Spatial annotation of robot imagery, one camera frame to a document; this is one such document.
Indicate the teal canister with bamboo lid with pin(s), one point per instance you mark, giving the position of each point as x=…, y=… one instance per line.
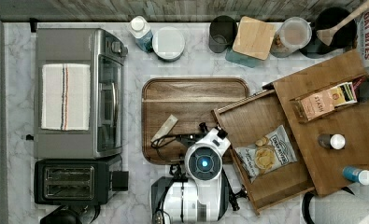
x=252, y=43

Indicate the black packets stack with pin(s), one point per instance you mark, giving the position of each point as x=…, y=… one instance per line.
x=361, y=88

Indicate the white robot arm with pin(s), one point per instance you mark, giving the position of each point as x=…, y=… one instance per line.
x=198, y=191

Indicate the blue bottle with white cap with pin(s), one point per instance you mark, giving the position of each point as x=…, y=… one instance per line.
x=355, y=174

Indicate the wooden drawer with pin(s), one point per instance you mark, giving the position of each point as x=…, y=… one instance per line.
x=248, y=120

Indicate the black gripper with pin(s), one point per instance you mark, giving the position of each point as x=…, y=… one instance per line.
x=189, y=139

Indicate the black utensil bucket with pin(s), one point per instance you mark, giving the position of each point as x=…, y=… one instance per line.
x=323, y=44

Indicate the dark grey cup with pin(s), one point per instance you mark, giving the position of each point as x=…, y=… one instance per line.
x=222, y=33

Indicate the assorted tea bags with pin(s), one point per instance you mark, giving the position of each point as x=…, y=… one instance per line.
x=323, y=102

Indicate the white round lidded jar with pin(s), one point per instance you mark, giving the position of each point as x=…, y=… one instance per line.
x=168, y=43

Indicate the wooden spatula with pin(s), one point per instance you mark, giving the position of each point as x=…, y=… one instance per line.
x=344, y=23

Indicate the striped white dish towel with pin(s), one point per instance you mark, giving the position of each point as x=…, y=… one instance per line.
x=66, y=89

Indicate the blue white water carton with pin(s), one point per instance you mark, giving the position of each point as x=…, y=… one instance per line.
x=140, y=30

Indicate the black two-slot toaster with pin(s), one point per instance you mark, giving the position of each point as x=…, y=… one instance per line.
x=79, y=182

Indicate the grey cylinder with white cap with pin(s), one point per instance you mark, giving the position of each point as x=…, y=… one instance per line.
x=332, y=141

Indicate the clear plastic lidded container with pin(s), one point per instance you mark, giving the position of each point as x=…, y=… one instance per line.
x=295, y=33

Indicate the silver toaster oven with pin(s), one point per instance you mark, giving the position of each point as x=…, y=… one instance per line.
x=105, y=54

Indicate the wooden drawer cabinet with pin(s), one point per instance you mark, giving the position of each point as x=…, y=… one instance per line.
x=326, y=165

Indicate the wooden tea bag caddy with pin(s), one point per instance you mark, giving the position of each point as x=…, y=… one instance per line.
x=299, y=112

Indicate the chips bag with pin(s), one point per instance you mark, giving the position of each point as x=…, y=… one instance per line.
x=267, y=154

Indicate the small light wooden block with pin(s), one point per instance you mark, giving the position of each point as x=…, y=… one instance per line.
x=167, y=126

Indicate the dark wooden serving tray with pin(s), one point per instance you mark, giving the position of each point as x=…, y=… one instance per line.
x=191, y=100

